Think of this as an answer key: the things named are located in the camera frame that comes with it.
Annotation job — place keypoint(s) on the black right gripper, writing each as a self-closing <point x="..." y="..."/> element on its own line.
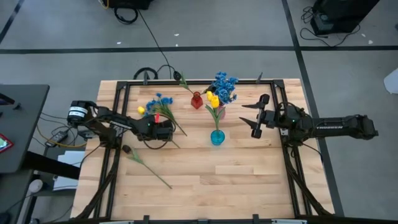
<point x="270" y="119"/>

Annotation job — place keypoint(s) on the black desk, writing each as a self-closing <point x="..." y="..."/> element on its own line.
<point x="25" y="130"/>

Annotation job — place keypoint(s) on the small red tab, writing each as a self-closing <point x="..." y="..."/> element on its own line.
<point x="157" y="118"/>

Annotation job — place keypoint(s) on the black equipment case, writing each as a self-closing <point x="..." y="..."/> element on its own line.
<point x="342" y="12"/>

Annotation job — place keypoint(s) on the black power adapter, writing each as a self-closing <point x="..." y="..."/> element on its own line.
<point x="57" y="137"/>

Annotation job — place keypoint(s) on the red green patch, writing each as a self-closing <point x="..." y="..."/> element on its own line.
<point x="3" y="143"/>

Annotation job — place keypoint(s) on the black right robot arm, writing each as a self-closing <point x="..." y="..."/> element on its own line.
<point x="335" y="127"/>

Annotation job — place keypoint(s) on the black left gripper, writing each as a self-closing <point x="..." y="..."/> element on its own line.
<point x="163" y="132"/>

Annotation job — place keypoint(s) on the white paper sheets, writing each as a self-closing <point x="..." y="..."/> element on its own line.
<point x="70" y="171"/>

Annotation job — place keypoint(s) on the black device on desk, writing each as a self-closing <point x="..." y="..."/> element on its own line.
<point x="6" y="99"/>

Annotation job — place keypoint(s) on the white round object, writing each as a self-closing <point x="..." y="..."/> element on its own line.
<point x="35" y="185"/>

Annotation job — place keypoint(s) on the grey power brick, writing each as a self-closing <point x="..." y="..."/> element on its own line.
<point x="88" y="133"/>

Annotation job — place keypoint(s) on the red glass vase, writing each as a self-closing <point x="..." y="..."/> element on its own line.
<point x="196" y="102"/>

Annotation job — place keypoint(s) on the black desk base beam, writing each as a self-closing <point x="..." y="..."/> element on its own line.
<point x="51" y="166"/>

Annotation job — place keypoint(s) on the blue artificial flower bunch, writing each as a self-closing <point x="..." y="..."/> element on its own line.
<point x="166" y="100"/>
<point x="221" y="76"/>
<point x="224" y="93"/>

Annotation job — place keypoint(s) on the black box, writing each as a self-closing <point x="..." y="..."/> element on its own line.
<point x="129" y="3"/>

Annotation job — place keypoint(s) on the small black item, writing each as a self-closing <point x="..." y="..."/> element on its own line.
<point x="17" y="106"/>

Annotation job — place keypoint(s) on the black aluminium table frame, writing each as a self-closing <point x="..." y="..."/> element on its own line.
<point x="161" y="82"/>

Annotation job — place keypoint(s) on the yellow artificial tulip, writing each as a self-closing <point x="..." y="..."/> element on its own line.
<point x="141" y="109"/>
<point x="209" y="95"/>
<point x="214" y="101"/>

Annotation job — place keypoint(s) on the pink glass vase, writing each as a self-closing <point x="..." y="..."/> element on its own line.
<point x="221" y="113"/>

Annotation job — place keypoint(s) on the blue glass vase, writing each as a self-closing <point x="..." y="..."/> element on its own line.
<point x="217" y="137"/>

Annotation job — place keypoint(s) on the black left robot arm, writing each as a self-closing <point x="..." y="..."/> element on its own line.
<point x="102" y="116"/>

